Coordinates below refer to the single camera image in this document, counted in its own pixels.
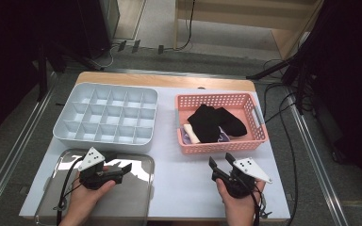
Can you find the pink plastic basket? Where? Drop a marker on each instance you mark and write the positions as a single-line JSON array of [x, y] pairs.
[[213, 100]]

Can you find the black metal stand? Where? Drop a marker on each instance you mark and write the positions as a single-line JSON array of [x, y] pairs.
[[44, 72]]

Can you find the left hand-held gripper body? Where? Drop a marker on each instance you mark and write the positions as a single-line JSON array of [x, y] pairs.
[[91, 158]]

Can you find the black tripod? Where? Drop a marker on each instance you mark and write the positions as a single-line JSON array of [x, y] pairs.
[[300, 84]]

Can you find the dark metal cabinet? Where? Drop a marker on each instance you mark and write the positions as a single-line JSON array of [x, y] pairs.
[[91, 28]]

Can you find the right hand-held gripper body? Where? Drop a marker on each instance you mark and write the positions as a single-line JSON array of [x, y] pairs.
[[248, 168]]

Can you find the person's left hand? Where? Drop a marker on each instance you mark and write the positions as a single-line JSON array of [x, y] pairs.
[[81, 202]]

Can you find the grey divided storage box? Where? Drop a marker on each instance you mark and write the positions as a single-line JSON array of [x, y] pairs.
[[106, 147]]

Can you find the metal floor rail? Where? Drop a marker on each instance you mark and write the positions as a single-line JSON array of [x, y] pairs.
[[315, 160], [12, 153]]

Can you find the person's right hand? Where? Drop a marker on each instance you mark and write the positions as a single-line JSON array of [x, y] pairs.
[[240, 208]]

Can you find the black sock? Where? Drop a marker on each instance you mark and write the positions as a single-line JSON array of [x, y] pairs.
[[234, 125], [204, 124]]

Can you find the light wooden cabinet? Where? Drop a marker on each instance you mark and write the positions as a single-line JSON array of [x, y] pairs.
[[232, 6]]

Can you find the black curtain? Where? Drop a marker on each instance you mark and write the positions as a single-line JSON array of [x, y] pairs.
[[352, 78], [6, 47]]

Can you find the cream sock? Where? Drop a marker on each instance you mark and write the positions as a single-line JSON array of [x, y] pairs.
[[191, 133]]

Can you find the small black floor bracket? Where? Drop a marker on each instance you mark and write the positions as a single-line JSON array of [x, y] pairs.
[[161, 49], [136, 46], [122, 45]]

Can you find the translucent grey box lid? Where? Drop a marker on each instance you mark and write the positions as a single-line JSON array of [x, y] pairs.
[[132, 201]]

